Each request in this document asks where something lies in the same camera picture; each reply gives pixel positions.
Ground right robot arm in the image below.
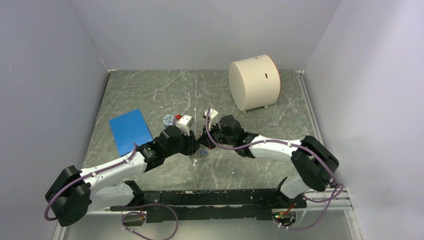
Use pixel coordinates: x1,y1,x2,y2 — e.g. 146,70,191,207
198,108,340,208

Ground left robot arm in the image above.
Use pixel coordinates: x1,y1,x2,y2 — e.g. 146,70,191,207
44,126,200,227

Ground cream cylindrical container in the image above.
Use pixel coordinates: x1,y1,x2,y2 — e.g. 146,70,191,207
228,54,281,112

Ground blue flat pad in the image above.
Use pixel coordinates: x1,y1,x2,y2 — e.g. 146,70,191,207
108,108,153,157

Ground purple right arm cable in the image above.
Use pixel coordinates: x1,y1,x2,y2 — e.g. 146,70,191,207
204,109,345,232

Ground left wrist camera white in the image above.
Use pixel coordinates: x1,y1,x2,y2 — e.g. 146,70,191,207
173,114,195,136

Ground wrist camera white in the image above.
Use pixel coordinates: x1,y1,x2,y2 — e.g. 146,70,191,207
204,108,219,130
173,114,195,136

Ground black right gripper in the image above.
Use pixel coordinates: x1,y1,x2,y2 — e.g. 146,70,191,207
197,120,236,150

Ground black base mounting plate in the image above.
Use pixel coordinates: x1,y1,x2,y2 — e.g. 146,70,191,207
131,188,307,223

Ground small blue labelled jar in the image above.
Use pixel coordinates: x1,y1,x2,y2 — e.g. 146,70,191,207
162,114,175,127

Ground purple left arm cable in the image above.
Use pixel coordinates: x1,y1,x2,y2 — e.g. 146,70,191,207
43,119,176,222

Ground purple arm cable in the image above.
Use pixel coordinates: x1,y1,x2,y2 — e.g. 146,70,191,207
43,119,176,222
204,109,345,232

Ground aluminium frame rail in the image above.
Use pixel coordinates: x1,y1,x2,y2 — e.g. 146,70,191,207
60,188,353,216

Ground metal key organizer plate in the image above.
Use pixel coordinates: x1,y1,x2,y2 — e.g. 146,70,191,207
195,131,203,140

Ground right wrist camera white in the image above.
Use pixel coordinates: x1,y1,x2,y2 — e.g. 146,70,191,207
204,108,219,130

